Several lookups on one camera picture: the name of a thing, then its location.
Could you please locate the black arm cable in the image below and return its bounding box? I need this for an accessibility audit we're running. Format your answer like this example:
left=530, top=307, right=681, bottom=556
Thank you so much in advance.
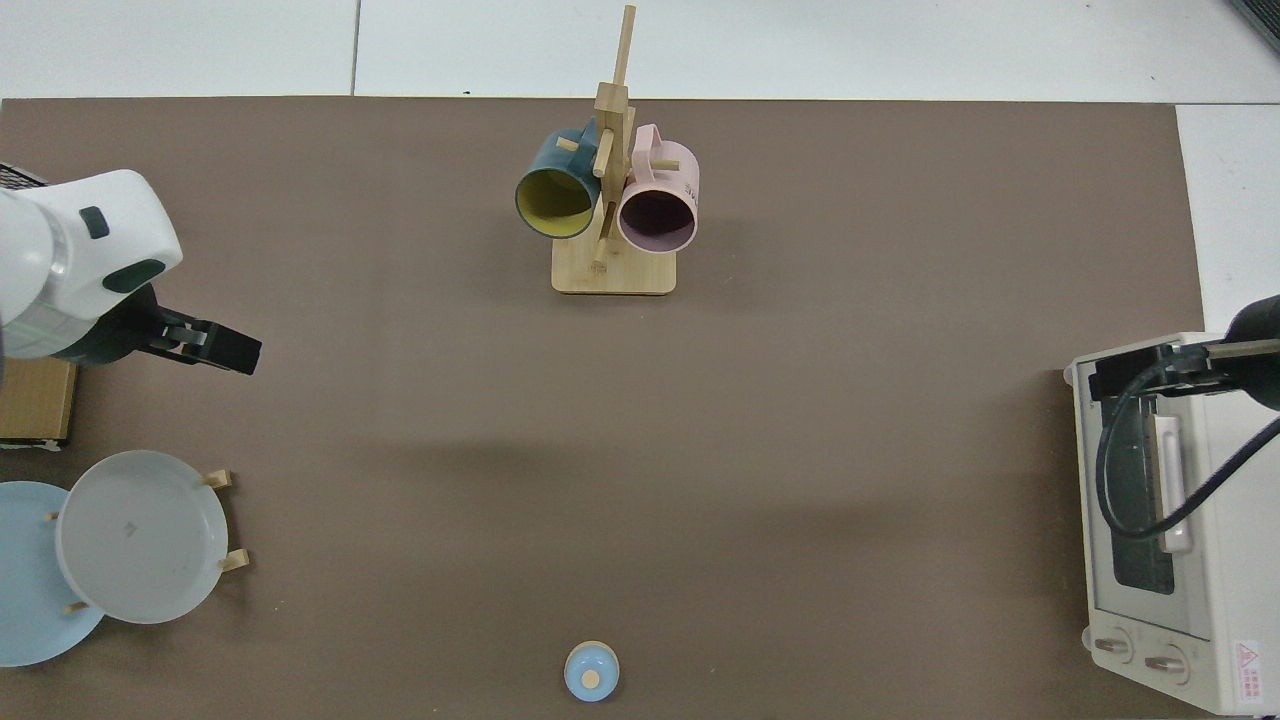
left=1093, top=340, right=1280, bottom=542

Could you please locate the dark teal cup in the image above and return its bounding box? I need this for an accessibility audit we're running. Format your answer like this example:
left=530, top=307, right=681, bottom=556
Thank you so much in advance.
left=514, top=118, right=606, bottom=241

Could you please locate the dark grey panel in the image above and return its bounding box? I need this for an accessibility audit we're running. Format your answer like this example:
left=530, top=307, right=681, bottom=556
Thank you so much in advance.
left=1228, top=0, right=1280, bottom=51

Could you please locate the grey plate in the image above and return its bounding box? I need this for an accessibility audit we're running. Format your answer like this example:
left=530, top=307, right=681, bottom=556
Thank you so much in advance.
left=55, top=450, right=229, bottom=626

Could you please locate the wooden plate rack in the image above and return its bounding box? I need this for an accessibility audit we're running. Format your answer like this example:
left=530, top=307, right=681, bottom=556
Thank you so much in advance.
left=40, top=468, right=251, bottom=616

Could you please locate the pale toaster oven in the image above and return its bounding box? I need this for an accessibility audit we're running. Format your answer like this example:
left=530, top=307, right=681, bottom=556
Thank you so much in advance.
left=1063, top=333, right=1280, bottom=716

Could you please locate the small blue round thing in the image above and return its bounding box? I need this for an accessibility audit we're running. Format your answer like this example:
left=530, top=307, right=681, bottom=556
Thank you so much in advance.
left=563, top=641, right=621, bottom=704

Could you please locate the light blue plate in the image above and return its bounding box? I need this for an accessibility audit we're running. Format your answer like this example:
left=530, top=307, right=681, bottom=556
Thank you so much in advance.
left=0, top=481, right=106, bottom=668

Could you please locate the wire basket with wooden floor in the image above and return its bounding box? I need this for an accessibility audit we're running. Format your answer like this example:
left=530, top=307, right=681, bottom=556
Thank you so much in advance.
left=0, top=160, right=79, bottom=451

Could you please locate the pink cup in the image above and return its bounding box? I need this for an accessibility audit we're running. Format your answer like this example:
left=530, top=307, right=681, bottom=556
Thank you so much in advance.
left=616, top=124, right=700, bottom=254

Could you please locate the wooden cup stand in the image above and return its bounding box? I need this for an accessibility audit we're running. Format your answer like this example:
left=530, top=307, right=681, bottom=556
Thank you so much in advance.
left=551, top=5, right=678, bottom=297

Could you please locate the brown table cloth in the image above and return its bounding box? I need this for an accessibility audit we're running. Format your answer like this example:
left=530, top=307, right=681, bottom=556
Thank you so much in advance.
left=0, top=96, right=1206, bottom=720

